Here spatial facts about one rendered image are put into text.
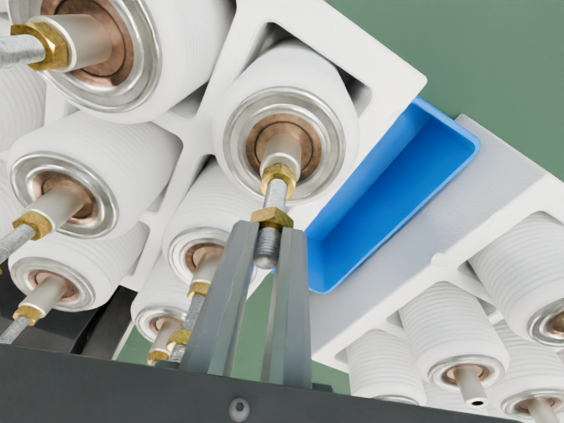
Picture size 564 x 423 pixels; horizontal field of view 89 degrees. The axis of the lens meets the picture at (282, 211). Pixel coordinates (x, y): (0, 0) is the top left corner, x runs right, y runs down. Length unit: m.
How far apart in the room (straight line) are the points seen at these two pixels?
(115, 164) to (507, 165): 0.36
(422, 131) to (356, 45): 0.25
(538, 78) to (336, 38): 0.33
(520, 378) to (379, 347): 0.15
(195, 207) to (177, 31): 0.12
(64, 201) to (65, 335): 0.42
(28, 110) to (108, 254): 0.14
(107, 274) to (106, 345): 0.32
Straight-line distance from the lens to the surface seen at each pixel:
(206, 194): 0.25
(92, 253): 0.33
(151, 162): 0.27
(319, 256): 0.52
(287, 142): 0.17
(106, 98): 0.21
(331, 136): 0.18
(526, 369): 0.47
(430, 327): 0.39
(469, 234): 0.35
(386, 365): 0.45
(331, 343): 0.48
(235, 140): 0.18
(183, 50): 0.19
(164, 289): 0.32
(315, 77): 0.17
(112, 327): 0.63
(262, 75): 0.18
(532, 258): 0.35
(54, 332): 0.65
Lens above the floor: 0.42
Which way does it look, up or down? 54 degrees down
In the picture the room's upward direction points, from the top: 173 degrees counter-clockwise
